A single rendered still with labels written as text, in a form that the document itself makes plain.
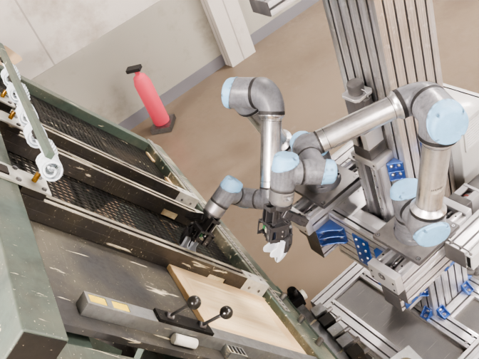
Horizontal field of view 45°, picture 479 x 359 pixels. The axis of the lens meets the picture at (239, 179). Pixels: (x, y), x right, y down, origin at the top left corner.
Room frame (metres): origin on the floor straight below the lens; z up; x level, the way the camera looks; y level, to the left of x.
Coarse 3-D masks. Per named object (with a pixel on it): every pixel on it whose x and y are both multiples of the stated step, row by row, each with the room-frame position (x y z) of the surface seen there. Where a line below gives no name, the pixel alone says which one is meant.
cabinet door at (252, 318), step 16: (176, 272) 1.47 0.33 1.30; (192, 272) 1.53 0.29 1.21; (192, 288) 1.40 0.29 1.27; (208, 288) 1.45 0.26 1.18; (224, 288) 1.50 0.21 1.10; (208, 304) 1.33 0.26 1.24; (224, 304) 1.38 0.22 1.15; (240, 304) 1.43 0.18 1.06; (256, 304) 1.49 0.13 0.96; (224, 320) 1.27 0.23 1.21; (240, 320) 1.31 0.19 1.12; (256, 320) 1.36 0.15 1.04; (272, 320) 1.40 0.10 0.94; (256, 336) 1.24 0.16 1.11; (272, 336) 1.28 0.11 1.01; (288, 336) 1.32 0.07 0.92; (304, 352) 1.25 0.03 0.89
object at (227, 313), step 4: (220, 308) 1.10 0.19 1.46; (224, 308) 1.09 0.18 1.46; (228, 308) 1.09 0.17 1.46; (220, 312) 1.09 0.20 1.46; (224, 312) 1.08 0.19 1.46; (228, 312) 1.08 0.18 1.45; (232, 312) 1.08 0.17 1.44; (216, 316) 1.10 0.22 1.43; (220, 316) 1.09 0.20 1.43; (224, 316) 1.08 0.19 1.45; (228, 316) 1.07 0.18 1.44; (208, 320) 1.11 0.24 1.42; (212, 320) 1.10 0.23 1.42; (200, 324) 1.12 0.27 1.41; (204, 324) 1.12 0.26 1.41
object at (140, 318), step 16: (80, 304) 1.08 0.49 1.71; (96, 304) 1.06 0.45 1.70; (112, 304) 1.09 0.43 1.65; (128, 304) 1.11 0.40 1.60; (112, 320) 1.06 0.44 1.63; (128, 320) 1.07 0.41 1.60; (144, 320) 1.07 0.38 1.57; (192, 336) 1.09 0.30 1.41; (208, 336) 1.10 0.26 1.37; (224, 336) 1.13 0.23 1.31; (240, 336) 1.16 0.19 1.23; (256, 352) 1.12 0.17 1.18; (272, 352) 1.14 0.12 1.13; (288, 352) 1.17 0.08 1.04
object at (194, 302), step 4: (192, 296) 1.08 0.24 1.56; (196, 296) 1.08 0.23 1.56; (188, 300) 1.08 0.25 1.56; (192, 300) 1.07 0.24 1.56; (196, 300) 1.07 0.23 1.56; (200, 300) 1.07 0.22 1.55; (188, 304) 1.07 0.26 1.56; (192, 304) 1.06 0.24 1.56; (196, 304) 1.06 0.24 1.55; (200, 304) 1.07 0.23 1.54; (180, 308) 1.09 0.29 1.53; (184, 308) 1.09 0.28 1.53; (192, 308) 1.06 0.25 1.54; (196, 308) 1.06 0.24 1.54; (168, 312) 1.11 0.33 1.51; (172, 312) 1.11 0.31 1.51; (176, 312) 1.10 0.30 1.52; (168, 316) 1.10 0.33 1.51; (172, 316) 1.11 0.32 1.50
